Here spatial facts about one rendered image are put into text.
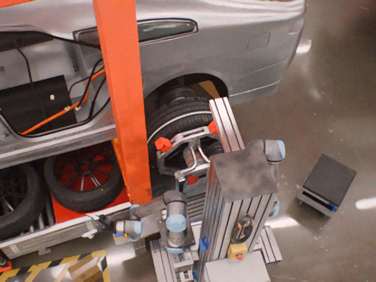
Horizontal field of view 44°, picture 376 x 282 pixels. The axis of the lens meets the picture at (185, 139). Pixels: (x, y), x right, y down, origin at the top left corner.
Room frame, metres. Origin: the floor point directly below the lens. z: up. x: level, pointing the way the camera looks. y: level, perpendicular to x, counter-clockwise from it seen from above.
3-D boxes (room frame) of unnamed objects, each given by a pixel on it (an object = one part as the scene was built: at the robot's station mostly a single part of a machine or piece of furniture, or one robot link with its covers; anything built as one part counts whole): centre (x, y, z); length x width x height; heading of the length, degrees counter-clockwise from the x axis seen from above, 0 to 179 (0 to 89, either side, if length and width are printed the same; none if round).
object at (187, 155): (1.75, -0.08, 0.85); 0.21 x 0.14 x 0.14; 22
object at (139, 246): (1.35, 0.36, 0.21); 0.10 x 0.10 x 0.42; 22
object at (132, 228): (1.05, 0.29, 1.21); 0.11 x 0.08 x 0.09; 91
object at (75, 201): (1.86, 0.83, 0.39); 0.66 x 0.66 x 0.24
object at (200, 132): (1.82, -0.05, 0.85); 0.54 x 0.07 x 0.54; 112
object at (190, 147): (1.67, -0.01, 1.03); 0.19 x 0.18 x 0.11; 22
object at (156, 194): (1.92, 0.26, 0.26); 0.42 x 0.18 x 0.35; 22
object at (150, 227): (1.36, 0.33, 0.44); 0.43 x 0.17 x 0.03; 112
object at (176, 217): (1.06, 0.03, 1.19); 0.15 x 0.12 x 0.55; 1
